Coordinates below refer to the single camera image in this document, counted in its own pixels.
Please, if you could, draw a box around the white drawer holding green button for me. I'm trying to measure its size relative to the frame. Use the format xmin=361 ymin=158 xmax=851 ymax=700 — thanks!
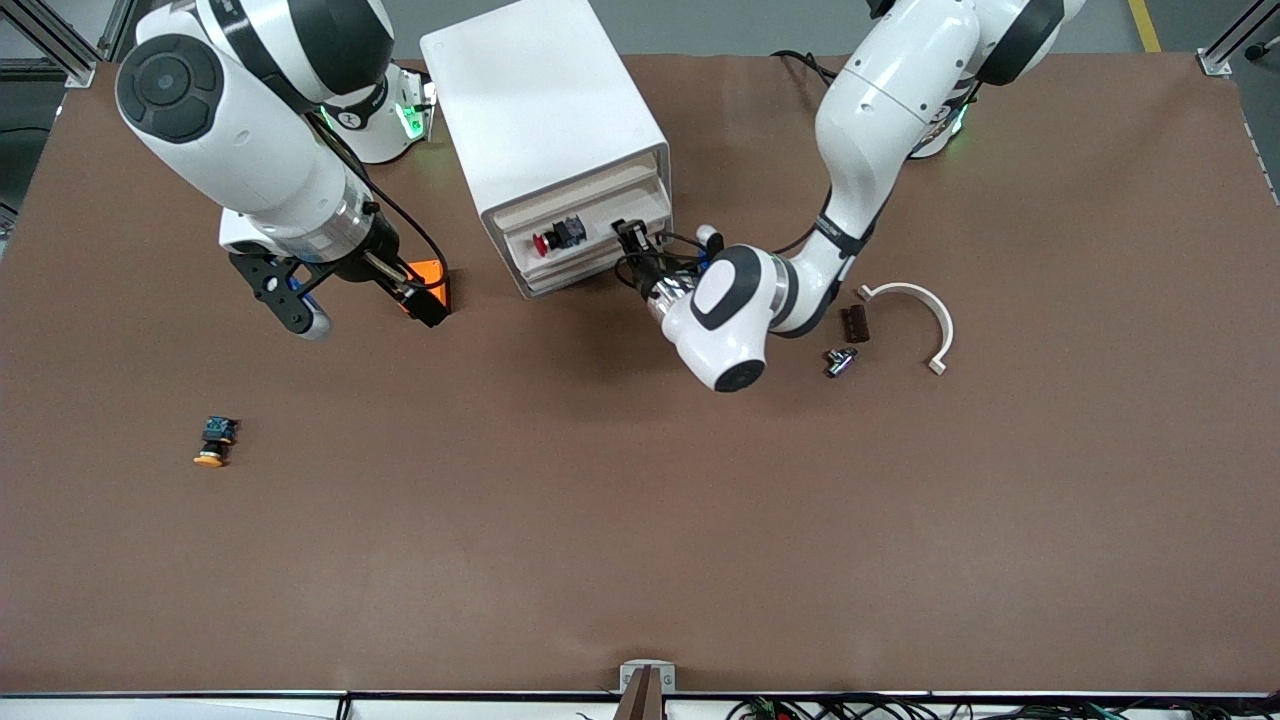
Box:
xmin=516 ymin=255 xmax=646 ymax=288

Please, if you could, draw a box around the black base cable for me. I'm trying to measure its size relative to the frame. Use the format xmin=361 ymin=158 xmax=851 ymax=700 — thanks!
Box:
xmin=771 ymin=49 xmax=843 ymax=87

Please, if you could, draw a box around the red push button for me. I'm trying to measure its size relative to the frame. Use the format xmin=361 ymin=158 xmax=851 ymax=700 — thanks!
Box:
xmin=532 ymin=214 xmax=589 ymax=259

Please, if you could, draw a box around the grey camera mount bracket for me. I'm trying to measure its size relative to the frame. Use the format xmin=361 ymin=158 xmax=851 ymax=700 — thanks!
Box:
xmin=619 ymin=660 xmax=677 ymax=720

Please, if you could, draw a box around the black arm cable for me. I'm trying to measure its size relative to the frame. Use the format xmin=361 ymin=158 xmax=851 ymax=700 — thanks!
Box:
xmin=318 ymin=110 xmax=448 ymax=293
xmin=614 ymin=230 xmax=831 ymax=293

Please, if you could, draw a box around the yellow push button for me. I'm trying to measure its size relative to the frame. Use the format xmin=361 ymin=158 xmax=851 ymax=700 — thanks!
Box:
xmin=193 ymin=416 xmax=241 ymax=469

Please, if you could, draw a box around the white drawer cabinet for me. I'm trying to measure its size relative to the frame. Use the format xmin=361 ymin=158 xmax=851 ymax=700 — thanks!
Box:
xmin=419 ymin=0 xmax=674 ymax=300

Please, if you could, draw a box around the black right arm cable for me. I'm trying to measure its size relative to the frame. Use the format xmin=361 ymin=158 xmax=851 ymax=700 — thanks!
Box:
xmin=318 ymin=110 xmax=448 ymax=293

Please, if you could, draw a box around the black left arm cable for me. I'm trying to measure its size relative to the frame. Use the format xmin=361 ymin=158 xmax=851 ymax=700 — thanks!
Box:
xmin=614 ymin=230 xmax=831 ymax=293

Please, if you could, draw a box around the white empty drawer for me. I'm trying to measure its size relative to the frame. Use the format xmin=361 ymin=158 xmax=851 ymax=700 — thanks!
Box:
xmin=524 ymin=268 xmax=649 ymax=299
xmin=484 ymin=148 xmax=666 ymax=223

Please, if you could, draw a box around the aluminium frame profile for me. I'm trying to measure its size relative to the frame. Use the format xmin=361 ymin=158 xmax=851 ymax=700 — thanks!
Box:
xmin=1195 ymin=0 xmax=1280 ymax=78
xmin=0 ymin=0 xmax=141 ymax=89

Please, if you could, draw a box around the white curved bracket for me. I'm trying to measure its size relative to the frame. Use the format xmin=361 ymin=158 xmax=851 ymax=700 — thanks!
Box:
xmin=857 ymin=282 xmax=955 ymax=377

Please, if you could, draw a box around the orange button box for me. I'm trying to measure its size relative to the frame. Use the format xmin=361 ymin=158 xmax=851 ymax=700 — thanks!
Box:
xmin=400 ymin=259 xmax=452 ymax=319

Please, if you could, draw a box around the black cable bundle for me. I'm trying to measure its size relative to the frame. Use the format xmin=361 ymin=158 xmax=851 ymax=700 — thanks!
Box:
xmin=725 ymin=694 xmax=1280 ymax=720

